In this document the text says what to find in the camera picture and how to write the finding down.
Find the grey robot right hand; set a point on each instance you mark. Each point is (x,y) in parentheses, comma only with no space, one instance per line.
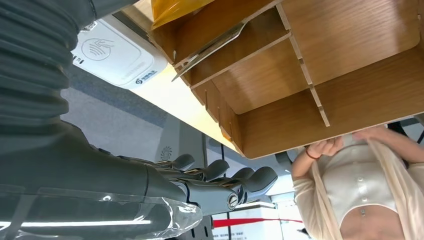
(82,185)

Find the person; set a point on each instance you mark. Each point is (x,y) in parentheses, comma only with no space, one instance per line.
(364,192)

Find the grey card reader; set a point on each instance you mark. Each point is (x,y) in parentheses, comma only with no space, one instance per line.
(116,56)

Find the spare key card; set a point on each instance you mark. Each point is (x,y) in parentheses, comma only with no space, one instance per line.
(212,48)

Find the wooden divided box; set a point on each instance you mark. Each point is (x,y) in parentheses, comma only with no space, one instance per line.
(331,59)

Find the red barrier belt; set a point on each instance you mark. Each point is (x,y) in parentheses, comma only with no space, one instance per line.
(251,222)

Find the grey kiosk stand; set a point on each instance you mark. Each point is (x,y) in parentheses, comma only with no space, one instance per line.
(179,139)

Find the yellow tape on box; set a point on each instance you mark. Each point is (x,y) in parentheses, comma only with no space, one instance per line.
(175,10)

